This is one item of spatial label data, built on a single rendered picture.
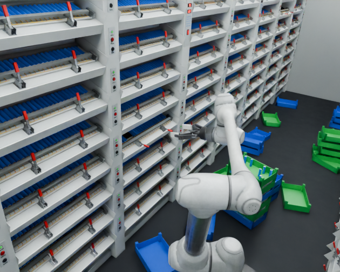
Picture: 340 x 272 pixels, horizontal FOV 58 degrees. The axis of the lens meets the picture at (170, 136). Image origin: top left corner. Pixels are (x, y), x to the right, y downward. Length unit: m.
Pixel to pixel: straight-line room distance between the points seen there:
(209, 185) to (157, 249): 1.21
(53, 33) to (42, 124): 0.37
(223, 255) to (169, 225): 0.86
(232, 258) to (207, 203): 0.57
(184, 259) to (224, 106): 0.79
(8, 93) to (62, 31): 0.32
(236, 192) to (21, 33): 0.94
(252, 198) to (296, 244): 1.43
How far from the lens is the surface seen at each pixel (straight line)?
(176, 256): 1.68
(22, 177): 1.42
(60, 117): 1.44
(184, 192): 1.15
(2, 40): 1.20
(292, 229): 2.66
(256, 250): 2.40
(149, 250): 2.27
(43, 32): 1.28
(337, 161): 3.72
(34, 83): 1.30
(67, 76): 1.38
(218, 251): 1.68
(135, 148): 1.91
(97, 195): 1.84
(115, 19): 1.53
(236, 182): 1.18
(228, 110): 1.58
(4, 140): 1.31
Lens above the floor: 1.71
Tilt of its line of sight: 28 degrees down
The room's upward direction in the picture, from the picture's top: 3 degrees clockwise
